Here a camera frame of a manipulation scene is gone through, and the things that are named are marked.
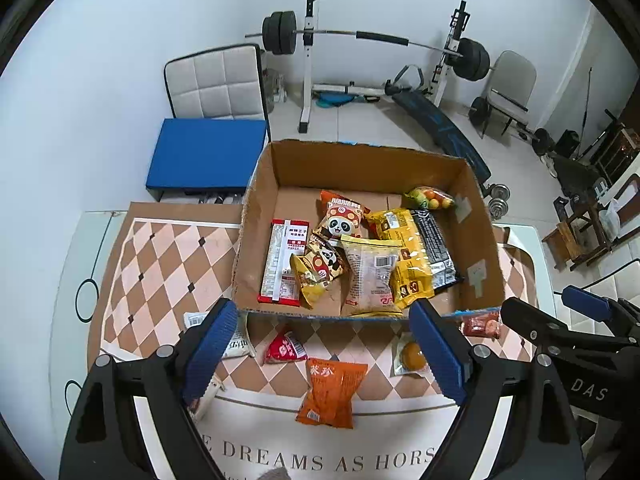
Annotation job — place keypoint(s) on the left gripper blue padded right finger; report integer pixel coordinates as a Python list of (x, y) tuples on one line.
[(446, 350)]

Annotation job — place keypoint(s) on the white quilted chair with blue cushion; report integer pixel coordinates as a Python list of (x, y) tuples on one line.
[(218, 127)]

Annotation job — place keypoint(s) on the red white long snack packet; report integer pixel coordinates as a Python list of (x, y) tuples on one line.
[(288, 237)]

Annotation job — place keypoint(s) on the brown red snack packet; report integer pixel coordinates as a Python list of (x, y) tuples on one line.
[(484, 325)]

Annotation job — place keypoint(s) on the black dumbbell on floor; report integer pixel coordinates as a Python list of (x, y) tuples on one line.
[(540, 140)]

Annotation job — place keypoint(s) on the white quilted chair right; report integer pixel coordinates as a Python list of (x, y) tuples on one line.
[(622, 283)]

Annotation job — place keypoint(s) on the clear yellow bread packet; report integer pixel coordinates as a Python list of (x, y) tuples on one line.
[(371, 264)]

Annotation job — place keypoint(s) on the grey fuzzy clothing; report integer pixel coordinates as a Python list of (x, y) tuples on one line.
[(279, 473)]

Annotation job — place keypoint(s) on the yellow black large snack bag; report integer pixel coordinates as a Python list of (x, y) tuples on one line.
[(425, 267)]

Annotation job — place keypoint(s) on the yellow panda snack bag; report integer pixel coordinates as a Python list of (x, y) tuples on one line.
[(320, 264)]

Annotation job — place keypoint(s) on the colourful candy bag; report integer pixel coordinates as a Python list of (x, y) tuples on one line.
[(428, 198)]

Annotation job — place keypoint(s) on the white squat rack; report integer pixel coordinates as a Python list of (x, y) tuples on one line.
[(360, 62)]

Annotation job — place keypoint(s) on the orange round pastry packet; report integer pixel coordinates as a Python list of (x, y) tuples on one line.
[(408, 358)]

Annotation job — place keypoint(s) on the chrome dumbbell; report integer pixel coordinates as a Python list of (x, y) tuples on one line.
[(498, 208), (497, 190)]

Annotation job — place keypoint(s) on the orange panda crisps bag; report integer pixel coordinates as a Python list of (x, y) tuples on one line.
[(342, 216)]

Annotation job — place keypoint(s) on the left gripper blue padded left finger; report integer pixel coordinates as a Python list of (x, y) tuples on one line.
[(202, 347)]

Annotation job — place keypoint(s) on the orange snack bag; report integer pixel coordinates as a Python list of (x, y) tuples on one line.
[(332, 384)]

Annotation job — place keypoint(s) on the grey folding chair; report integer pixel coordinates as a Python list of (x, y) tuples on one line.
[(510, 85)]

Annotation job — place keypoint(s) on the black sit-up bench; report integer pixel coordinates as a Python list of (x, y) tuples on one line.
[(439, 126)]

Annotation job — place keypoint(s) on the small red triangular snack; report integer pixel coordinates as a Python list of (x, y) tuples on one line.
[(285, 348)]

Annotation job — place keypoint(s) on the small wooden stool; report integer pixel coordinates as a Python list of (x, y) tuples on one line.
[(563, 246)]

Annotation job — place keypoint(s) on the checkered table mat with text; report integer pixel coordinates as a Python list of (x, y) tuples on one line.
[(165, 267)]

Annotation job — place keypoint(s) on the white Franzzi cookie packet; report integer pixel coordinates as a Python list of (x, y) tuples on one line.
[(199, 407)]

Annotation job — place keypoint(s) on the dark wooden chair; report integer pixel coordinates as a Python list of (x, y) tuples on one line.
[(614, 221)]

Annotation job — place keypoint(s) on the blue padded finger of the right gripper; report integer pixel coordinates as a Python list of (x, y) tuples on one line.
[(534, 325), (586, 303)]

